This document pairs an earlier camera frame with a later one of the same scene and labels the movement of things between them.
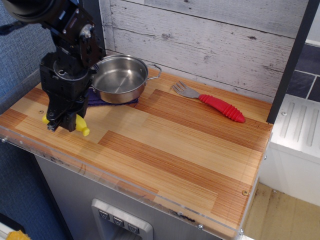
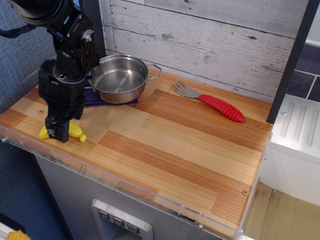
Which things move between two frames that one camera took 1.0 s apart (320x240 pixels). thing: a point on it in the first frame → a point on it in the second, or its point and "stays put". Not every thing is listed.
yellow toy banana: (80, 125) → (74, 131)
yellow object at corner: (17, 235) stays put
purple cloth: (95, 99) stays put
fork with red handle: (216, 105) stays put
